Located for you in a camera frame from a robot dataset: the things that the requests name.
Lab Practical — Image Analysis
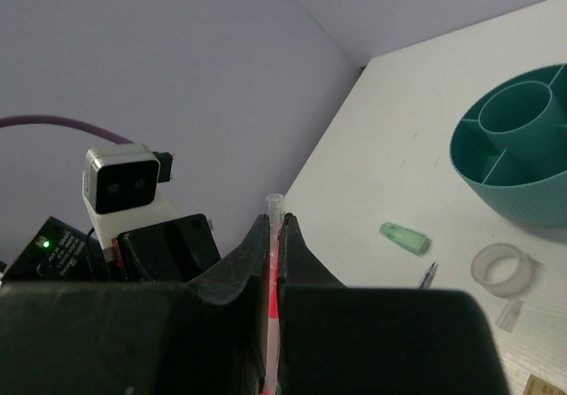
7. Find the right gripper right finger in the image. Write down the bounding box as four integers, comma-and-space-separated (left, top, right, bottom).
277, 214, 509, 394

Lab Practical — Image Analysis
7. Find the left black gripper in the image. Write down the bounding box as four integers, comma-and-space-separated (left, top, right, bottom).
113, 213, 221, 283

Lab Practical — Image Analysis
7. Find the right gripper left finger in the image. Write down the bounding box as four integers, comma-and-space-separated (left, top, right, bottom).
1, 215, 270, 394

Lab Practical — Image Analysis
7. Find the red pen clear barrel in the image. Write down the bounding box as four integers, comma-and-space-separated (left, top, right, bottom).
262, 193, 285, 395

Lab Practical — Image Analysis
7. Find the small clear pen cap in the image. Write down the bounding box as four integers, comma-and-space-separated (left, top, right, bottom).
496, 298, 524, 333

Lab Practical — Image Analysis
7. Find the clear tape roll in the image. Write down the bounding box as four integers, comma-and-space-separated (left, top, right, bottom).
470, 243, 540, 298

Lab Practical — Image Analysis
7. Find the teal round compartment organizer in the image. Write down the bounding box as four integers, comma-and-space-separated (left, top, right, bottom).
449, 64, 566, 227

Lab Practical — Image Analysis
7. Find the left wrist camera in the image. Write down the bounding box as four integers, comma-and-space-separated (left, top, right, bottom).
82, 143, 178, 260

